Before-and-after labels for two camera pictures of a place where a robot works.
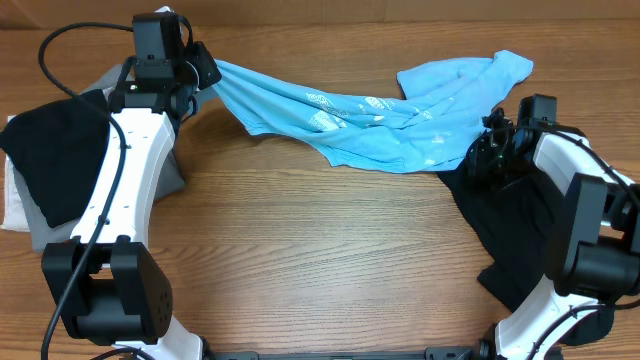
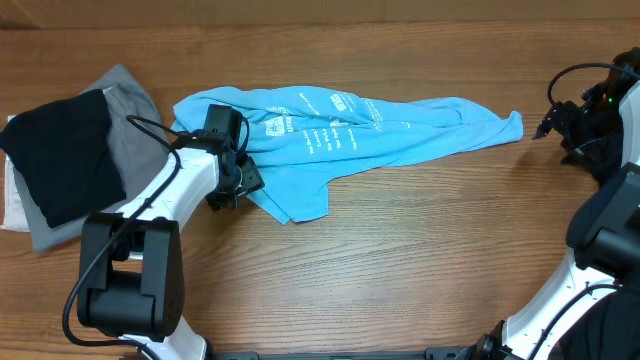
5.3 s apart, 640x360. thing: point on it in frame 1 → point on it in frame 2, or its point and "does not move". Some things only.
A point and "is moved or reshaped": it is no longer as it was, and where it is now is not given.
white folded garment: x=15 y=211 does not move
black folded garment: x=58 y=150 does not move
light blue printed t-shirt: x=428 y=129 is moved or reshaped
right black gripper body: x=499 y=166 → x=577 y=127
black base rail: x=448 y=353 does not move
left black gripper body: x=197 y=69 → x=246 y=176
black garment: x=522 y=225 → x=611 y=331
